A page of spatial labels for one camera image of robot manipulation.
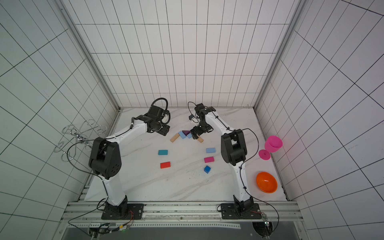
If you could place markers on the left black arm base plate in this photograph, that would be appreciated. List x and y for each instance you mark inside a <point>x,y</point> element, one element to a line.
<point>123,212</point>

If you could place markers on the orange plastic bowl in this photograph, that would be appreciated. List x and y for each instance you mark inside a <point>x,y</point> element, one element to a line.
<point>266,182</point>

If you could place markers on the pink plastic goblet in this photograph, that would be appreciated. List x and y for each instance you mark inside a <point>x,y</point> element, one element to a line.
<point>272,145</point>

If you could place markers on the magenta block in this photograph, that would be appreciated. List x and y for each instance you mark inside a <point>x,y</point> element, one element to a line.
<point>209,160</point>

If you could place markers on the teal block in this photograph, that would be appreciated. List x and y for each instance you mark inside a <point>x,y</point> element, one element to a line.
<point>163,152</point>

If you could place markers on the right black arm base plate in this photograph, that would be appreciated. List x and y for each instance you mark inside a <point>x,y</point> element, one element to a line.
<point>229,212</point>

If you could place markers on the red block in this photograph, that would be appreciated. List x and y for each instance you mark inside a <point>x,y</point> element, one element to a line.
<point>165,165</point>

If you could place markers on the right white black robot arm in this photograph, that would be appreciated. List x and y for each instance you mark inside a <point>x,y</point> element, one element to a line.
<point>233,151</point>

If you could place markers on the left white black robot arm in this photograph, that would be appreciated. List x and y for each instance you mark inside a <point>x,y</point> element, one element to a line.
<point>105,159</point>

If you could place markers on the chrome cup holder rack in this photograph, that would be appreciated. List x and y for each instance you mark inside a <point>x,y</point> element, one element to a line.
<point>78,134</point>

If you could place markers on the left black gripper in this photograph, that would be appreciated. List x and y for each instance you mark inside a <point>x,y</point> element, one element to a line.
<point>164,130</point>

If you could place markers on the dark blue cube block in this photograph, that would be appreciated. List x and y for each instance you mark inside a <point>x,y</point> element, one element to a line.
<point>207,169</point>

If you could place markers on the aluminium mounting rail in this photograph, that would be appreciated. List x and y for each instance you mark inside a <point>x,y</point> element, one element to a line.
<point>184,212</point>

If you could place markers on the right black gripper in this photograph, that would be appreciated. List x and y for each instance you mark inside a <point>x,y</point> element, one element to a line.
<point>197,132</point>

